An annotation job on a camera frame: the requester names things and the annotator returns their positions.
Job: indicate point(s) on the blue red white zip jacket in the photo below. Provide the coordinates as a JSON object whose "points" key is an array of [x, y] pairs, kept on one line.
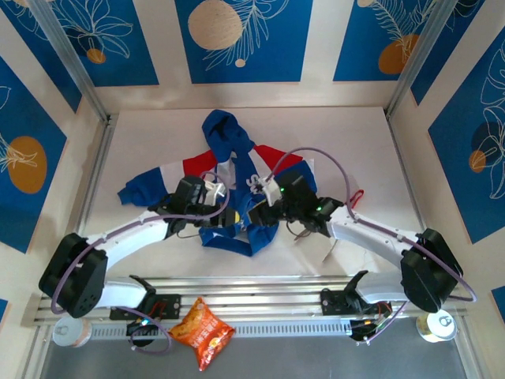
{"points": [[227, 134]]}

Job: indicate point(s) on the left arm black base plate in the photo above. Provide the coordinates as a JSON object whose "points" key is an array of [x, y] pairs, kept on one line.
{"points": [[169, 306]]}

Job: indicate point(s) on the pale drink can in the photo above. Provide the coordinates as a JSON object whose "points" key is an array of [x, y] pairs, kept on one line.
{"points": [[71, 332]]}

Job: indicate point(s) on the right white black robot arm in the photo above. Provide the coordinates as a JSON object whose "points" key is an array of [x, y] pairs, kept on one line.
{"points": [[378, 241]]}

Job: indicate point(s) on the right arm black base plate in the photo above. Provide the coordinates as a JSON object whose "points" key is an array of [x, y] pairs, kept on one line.
{"points": [[333, 302]]}

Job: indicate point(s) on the aluminium mounting rail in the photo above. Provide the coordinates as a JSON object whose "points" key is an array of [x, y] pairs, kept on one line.
{"points": [[252, 294]]}

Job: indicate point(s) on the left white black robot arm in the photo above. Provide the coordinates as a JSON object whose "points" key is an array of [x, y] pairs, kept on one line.
{"points": [[118, 239]]}

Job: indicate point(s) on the aluminium frame post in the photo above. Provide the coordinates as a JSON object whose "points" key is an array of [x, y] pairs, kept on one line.
{"points": [[69, 59], [422, 59]]}

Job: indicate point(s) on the yellow drink can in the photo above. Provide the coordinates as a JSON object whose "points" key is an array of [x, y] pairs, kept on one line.
{"points": [[436, 325]]}

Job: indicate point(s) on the orange snack bag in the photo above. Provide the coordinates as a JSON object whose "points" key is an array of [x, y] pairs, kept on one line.
{"points": [[202, 331]]}

